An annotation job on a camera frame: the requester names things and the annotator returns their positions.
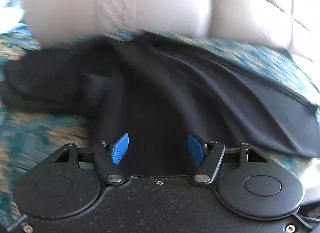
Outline blue paisley sofa cover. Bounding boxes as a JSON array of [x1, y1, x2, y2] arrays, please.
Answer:
[[1, 0, 319, 228]]

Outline black pants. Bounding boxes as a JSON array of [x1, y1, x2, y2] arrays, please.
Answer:
[[1, 33, 319, 176]]

